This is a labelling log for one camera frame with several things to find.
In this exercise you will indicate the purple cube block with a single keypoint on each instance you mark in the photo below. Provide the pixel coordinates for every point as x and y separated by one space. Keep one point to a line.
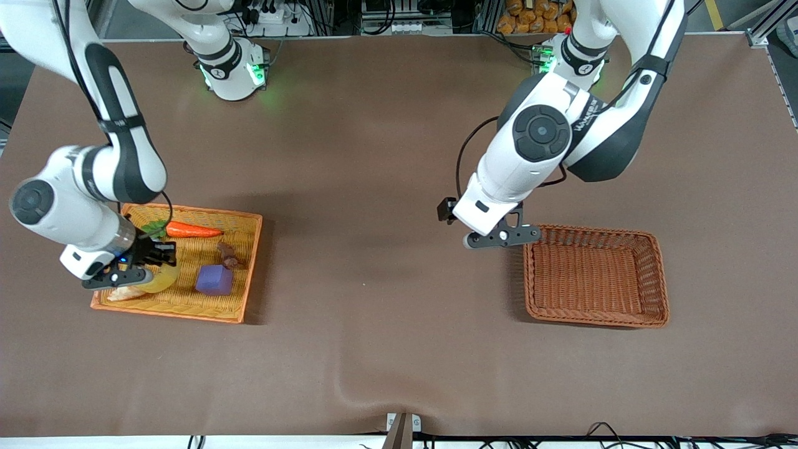
215 280

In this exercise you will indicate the bag of orange snacks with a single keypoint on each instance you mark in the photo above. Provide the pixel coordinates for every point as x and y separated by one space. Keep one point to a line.
530 22

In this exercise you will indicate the yellow wicker tray orange rim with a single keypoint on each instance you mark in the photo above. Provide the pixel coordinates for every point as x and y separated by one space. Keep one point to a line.
187 299

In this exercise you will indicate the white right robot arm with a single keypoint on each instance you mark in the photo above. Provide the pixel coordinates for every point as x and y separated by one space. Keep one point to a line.
124 156

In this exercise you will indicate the brown toy root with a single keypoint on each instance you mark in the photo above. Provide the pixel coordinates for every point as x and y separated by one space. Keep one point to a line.
227 254

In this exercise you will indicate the white power strip with plugs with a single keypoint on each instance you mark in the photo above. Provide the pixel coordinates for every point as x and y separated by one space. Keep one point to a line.
280 28

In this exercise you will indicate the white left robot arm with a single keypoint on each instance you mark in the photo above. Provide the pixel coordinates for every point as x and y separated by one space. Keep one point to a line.
542 134

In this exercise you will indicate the black electronics box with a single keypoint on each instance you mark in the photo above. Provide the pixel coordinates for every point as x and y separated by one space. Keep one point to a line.
399 7

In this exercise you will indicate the aluminium frame profile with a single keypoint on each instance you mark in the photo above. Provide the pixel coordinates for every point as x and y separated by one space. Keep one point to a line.
757 37
103 19

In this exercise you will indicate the toy croissant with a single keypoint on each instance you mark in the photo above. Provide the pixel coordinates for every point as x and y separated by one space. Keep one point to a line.
128 294

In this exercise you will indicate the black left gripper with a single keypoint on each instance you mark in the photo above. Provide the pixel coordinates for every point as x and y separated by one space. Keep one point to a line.
446 210

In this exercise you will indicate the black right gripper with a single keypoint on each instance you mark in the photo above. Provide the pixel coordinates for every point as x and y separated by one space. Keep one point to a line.
151 250

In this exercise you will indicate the brown wicker basket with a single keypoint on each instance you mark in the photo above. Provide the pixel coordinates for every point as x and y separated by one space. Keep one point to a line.
592 274

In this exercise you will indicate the metal table edge bracket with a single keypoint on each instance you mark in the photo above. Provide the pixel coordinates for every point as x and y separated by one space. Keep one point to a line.
405 430

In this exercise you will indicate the brown table cover sheet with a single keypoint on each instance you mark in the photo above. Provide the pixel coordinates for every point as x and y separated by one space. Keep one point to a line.
399 156

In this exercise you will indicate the orange toy carrot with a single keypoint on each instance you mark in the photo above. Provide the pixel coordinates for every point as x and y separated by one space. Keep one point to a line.
193 230

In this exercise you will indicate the yellow clear tape roll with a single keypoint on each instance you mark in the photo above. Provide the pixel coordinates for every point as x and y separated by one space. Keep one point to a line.
163 284

